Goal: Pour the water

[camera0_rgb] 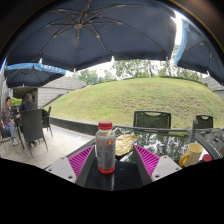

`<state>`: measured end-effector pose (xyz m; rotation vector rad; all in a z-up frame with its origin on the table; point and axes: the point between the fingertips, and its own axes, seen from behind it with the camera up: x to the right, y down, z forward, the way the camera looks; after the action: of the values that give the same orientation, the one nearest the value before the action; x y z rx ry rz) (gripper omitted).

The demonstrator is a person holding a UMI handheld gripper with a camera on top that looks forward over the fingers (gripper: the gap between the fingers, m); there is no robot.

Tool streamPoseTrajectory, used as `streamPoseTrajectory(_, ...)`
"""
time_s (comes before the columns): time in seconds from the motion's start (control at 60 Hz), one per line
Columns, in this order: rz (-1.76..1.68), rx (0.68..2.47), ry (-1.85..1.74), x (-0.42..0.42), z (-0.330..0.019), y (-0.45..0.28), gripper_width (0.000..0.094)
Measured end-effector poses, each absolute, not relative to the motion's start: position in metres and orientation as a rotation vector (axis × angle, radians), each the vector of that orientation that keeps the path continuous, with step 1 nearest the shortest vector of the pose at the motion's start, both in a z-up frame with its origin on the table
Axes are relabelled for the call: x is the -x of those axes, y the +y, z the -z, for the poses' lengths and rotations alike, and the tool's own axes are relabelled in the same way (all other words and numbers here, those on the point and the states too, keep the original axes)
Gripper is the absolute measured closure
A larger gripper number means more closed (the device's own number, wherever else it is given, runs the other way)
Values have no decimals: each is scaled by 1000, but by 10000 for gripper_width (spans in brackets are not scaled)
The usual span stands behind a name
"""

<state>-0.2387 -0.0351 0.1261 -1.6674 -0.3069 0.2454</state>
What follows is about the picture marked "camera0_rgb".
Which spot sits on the black mesh-back chair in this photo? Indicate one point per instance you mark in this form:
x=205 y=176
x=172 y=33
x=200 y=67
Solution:
x=151 y=120
x=204 y=122

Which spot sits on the large navy patio umbrella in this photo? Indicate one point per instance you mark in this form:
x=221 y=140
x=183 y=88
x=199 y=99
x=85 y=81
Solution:
x=90 y=36

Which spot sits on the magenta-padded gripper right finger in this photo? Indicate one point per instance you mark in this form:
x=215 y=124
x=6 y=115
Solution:
x=165 y=166

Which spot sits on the dark wicker patio chair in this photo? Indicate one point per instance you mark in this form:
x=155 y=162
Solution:
x=46 y=120
x=32 y=126

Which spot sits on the navy umbrella with blue trim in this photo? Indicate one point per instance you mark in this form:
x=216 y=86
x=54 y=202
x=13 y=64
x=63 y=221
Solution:
x=30 y=75

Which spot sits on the person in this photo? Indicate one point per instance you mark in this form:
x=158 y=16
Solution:
x=6 y=120
x=27 y=104

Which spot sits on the red-capped clear drink bottle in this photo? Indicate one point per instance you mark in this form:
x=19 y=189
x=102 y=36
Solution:
x=105 y=153

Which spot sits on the navy umbrella with light-blue edge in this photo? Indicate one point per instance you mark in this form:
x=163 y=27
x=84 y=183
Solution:
x=203 y=56

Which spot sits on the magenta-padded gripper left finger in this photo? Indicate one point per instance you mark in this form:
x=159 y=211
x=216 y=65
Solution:
x=60 y=168

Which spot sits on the pale yellow mug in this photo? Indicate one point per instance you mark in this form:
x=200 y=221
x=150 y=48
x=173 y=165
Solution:
x=192 y=152

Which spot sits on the flat round red coaster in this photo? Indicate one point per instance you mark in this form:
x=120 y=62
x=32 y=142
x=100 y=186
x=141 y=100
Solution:
x=207 y=158

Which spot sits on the yellow crumpled wrapper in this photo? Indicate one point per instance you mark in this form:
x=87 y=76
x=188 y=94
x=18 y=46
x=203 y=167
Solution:
x=124 y=144

